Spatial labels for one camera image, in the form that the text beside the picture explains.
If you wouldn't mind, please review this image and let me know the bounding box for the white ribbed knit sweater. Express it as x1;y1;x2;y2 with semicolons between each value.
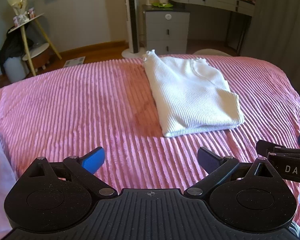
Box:
142;50;244;138

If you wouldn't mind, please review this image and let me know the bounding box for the pink ribbed plush bedspread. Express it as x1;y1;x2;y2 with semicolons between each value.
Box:
0;54;300;235

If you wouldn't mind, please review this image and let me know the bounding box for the white bathroom scale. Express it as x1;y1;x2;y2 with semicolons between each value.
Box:
63;56;85;68

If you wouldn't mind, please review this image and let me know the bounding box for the white waste bin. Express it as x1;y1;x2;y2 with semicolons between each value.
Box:
4;57;29;83

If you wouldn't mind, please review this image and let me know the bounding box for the white tower fan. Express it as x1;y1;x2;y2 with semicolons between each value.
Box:
121;0;145;59

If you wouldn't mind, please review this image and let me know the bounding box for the grey drawer nightstand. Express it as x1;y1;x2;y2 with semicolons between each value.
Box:
142;5;190;55

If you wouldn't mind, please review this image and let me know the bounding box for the yellow legged side shelf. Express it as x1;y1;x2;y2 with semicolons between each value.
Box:
6;13;62;76

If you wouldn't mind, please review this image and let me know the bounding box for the grey vanity desk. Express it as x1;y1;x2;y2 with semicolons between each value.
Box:
170;0;255;54

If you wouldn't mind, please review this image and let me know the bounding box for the wrapped flower bouquet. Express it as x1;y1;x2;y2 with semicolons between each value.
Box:
7;0;36;27

